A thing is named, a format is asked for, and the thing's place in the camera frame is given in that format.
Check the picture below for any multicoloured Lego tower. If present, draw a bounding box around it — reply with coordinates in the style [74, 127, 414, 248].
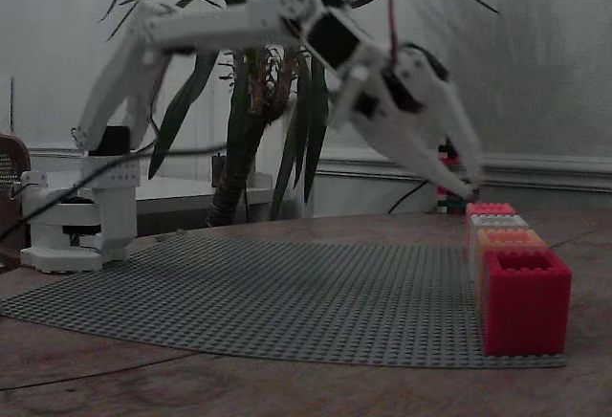
[435, 136, 470, 214]

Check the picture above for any red lego brick back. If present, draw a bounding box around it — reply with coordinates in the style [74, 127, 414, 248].
[463, 201, 518, 249]

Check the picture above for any red lego brick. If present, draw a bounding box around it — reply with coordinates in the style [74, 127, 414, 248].
[481, 248, 574, 358]
[463, 201, 518, 249]

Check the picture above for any white lego brick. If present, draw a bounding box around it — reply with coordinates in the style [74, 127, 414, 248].
[467, 213, 531, 274]

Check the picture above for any orange lego brick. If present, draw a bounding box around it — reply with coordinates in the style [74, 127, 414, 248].
[474, 228, 550, 318]

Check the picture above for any red lego brick front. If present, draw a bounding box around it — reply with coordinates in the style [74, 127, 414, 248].
[481, 248, 574, 358]

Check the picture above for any grey Lego baseplate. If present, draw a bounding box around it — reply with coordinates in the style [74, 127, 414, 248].
[0, 234, 569, 370]

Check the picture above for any green palm house plant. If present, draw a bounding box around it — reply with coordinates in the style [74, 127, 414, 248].
[98, 0, 501, 228]

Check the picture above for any thin black cable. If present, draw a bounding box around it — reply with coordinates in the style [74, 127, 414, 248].
[0, 349, 201, 393]
[385, 179, 432, 215]

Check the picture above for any red gripper wire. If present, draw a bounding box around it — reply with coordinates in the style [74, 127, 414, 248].
[366, 0, 404, 63]

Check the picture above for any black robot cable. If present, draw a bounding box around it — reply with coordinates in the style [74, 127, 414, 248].
[0, 144, 227, 242]

